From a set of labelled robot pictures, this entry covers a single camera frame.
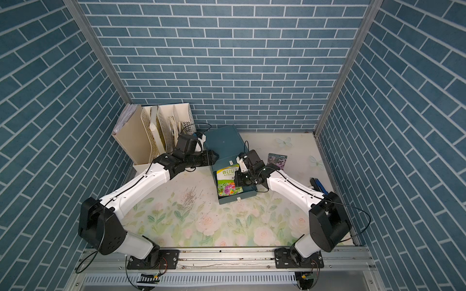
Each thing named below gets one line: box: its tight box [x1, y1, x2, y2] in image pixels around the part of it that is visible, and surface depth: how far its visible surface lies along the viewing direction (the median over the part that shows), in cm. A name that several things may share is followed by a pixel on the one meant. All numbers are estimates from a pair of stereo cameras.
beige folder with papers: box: [112, 103, 152, 165], surface depth 88 cm
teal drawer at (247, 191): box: [212, 170, 258, 205], surface depth 82 cm
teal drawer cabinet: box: [203, 124, 249, 185], surface depth 88 cm
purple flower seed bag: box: [267, 152, 288, 170], surface depth 110 cm
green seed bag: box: [216, 165, 244, 197], surface depth 85 cm
